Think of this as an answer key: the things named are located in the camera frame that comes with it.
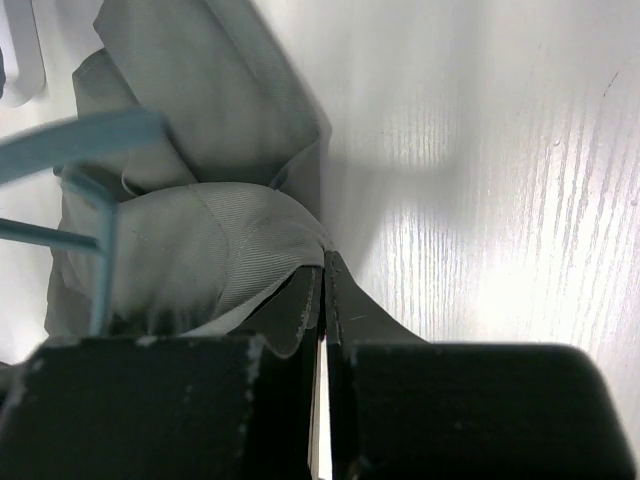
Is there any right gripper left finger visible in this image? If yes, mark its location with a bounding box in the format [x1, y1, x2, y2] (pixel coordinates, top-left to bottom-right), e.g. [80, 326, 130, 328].
[1, 267, 323, 479]

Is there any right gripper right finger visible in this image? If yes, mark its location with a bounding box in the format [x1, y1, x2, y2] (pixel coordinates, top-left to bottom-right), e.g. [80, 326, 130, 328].
[324, 252, 635, 479]

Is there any grey garment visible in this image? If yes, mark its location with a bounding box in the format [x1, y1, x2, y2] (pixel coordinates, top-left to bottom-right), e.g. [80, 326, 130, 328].
[73, 1, 330, 336]

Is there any blue plastic hanger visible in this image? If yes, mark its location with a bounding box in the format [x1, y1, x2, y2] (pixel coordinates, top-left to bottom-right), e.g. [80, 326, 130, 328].
[1, 108, 165, 336]

